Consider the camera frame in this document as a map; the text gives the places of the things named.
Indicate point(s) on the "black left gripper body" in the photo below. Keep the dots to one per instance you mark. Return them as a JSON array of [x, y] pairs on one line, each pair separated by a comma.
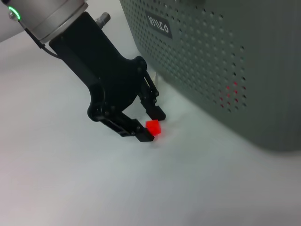
[[105, 77]]

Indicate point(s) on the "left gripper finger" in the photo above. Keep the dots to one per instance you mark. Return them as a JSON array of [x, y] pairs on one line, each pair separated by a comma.
[[155, 113], [131, 128]]

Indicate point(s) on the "small red cube brick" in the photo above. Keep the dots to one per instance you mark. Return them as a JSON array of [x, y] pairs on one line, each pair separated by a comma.
[[152, 127]]

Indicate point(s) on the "bright red long brick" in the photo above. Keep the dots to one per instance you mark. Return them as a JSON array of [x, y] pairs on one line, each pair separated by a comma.
[[228, 88]]

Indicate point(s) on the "grey perforated storage bin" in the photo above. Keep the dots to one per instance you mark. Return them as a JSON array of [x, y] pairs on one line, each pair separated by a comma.
[[211, 70]]

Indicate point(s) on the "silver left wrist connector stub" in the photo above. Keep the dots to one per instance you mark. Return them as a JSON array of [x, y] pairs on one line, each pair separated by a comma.
[[103, 18]]

